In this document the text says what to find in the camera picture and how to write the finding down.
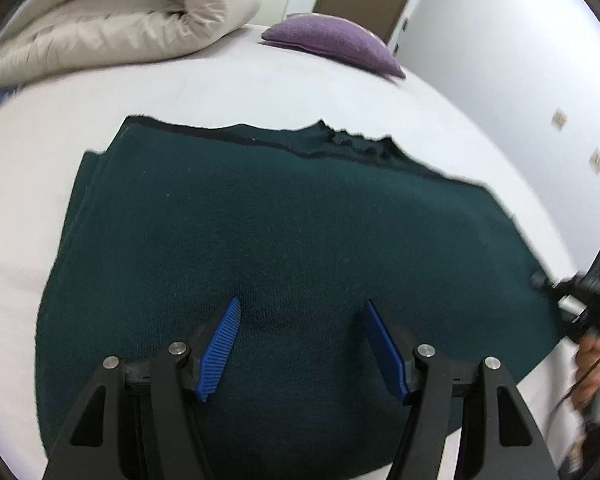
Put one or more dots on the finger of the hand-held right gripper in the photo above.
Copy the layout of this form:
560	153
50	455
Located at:
542	281

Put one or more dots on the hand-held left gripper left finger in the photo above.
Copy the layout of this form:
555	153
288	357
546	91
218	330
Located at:
220	350

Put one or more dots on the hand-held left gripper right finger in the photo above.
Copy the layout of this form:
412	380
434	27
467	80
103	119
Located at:
387	355

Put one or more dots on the dark green sweater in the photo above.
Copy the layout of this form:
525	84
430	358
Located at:
280	240

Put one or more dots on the person's right hand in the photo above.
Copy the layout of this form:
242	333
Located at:
595	365

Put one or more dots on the bed with white sheet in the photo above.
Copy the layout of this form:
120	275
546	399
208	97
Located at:
55	110

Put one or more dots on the purple pillow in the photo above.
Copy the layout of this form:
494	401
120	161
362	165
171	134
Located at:
335	40

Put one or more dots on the rolled beige duvet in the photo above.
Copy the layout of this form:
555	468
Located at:
115	15

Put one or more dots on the wall socket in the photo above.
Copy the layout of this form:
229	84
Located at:
560	119
597	161

